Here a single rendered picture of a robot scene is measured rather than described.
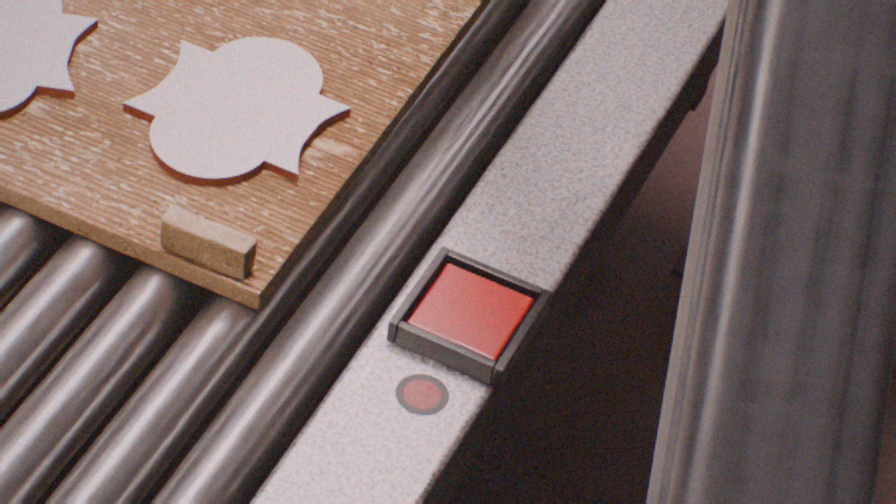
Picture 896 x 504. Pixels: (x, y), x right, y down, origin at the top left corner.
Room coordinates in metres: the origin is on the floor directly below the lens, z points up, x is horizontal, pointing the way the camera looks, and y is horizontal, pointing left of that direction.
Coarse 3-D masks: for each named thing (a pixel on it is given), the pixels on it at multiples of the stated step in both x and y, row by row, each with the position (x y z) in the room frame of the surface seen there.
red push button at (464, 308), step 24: (432, 288) 0.86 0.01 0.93; (456, 288) 0.86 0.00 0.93; (480, 288) 0.87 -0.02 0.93; (504, 288) 0.87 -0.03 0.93; (432, 312) 0.84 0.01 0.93; (456, 312) 0.84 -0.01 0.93; (480, 312) 0.85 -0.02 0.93; (504, 312) 0.85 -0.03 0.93; (456, 336) 0.82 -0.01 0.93; (480, 336) 0.83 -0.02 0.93; (504, 336) 0.83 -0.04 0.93
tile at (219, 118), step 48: (192, 48) 1.03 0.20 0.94; (240, 48) 1.03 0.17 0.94; (288, 48) 1.04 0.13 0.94; (144, 96) 0.97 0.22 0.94; (192, 96) 0.98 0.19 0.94; (240, 96) 0.99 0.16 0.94; (288, 96) 0.99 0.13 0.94; (192, 144) 0.93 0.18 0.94; (240, 144) 0.94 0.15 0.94; (288, 144) 0.95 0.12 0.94
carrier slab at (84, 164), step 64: (64, 0) 1.06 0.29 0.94; (128, 0) 1.07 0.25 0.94; (192, 0) 1.08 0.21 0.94; (256, 0) 1.10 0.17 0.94; (320, 0) 1.11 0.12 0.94; (384, 0) 1.12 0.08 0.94; (448, 0) 1.13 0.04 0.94; (128, 64) 1.01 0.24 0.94; (320, 64) 1.04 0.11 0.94; (384, 64) 1.05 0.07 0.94; (0, 128) 0.93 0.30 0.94; (64, 128) 0.94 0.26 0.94; (128, 128) 0.95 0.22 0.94; (384, 128) 0.99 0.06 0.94; (0, 192) 0.88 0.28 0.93; (64, 192) 0.88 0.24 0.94; (128, 192) 0.89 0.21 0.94; (192, 192) 0.90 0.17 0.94; (256, 192) 0.91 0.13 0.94; (320, 192) 0.92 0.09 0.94; (256, 256) 0.85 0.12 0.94
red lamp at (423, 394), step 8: (408, 384) 0.79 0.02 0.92; (416, 384) 0.79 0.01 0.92; (424, 384) 0.79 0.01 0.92; (432, 384) 0.79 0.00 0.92; (408, 392) 0.78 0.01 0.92; (416, 392) 0.79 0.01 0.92; (424, 392) 0.79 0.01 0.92; (432, 392) 0.79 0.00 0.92; (440, 392) 0.79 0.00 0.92; (408, 400) 0.78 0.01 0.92; (416, 400) 0.78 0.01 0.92; (424, 400) 0.78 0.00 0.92; (432, 400) 0.78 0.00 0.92; (424, 408) 0.77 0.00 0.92
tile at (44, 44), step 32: (0, 0) 1.04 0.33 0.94; (32, 0) 1.05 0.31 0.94; (0, 32) 1.01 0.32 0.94; (32, 32) 1.01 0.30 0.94; (64, 32) 1.02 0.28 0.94; (0, 64) 0.98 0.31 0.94; (32, 64) 0.98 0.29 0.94; (64, 64) 0.99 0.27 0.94; (0, 96) 0.95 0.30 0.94; (32, 96) 0.96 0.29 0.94; (64, 96) 0.96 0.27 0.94
